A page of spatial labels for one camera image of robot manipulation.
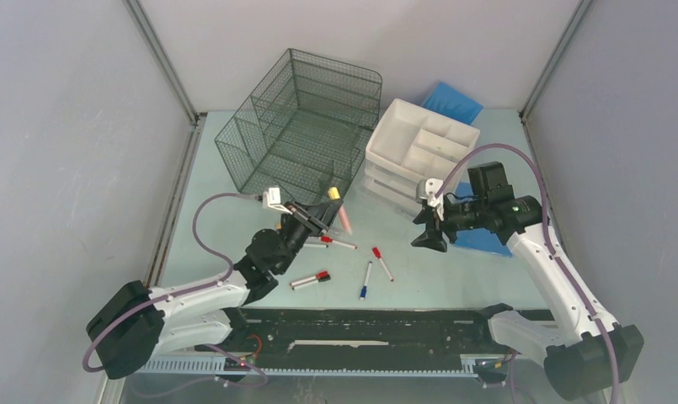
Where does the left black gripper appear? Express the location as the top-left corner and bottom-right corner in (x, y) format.
(276, 199), (342, 274)

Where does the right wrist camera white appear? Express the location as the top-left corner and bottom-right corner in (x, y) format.
(414, 178), (444, 223)

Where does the green wire mesh basket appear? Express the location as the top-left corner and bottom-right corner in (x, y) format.
(215, 48), (382, 205)

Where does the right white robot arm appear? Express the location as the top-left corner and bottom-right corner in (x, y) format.
(411, 162), (644, 401)

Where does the blue folder at right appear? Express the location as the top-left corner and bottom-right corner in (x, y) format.
(452, 182), (513, 258)

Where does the black front rail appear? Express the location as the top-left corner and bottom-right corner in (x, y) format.
(221, 308), (510, 373)

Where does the white plastic drawer organizer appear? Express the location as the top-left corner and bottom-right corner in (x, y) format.
(363, 98), (480, 217)

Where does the black cap marker lower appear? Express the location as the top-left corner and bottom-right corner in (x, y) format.
(292, 275), (331, 290)

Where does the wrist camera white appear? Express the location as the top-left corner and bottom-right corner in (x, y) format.
(261, 187), (292, 215)
(414, 178), (444, 223)

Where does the red cap marker middle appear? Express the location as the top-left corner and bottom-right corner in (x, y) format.
(372, 247), (395, 282)

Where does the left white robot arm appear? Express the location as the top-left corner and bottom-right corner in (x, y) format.
(82, 189), (343, 380)

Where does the blue folder at back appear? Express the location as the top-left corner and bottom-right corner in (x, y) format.
(421, 82), (483, 125)

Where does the red cap marker lower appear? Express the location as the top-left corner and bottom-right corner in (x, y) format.
(289, 271), (330, 288)

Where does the red cap marker upper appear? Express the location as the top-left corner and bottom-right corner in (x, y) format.
(320, 236), (358, 250)

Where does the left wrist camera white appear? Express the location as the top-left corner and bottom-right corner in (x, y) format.
(261, 187), (292, 215)

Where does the blue folder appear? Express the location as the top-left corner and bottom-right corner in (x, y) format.
(452, 182), (513, 258)
(421, 82), (483, 125)

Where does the yellow highlighter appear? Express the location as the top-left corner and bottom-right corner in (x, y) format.
(328, 187), (341, 200)

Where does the red cap marker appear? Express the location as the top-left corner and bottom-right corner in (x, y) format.
(372, 247), (395, 282)
(289, 271), (330, 288)
(320, 236), (358, 250)

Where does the blue cap whiteboard marker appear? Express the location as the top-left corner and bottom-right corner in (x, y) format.
(359, 261), (373, 301)

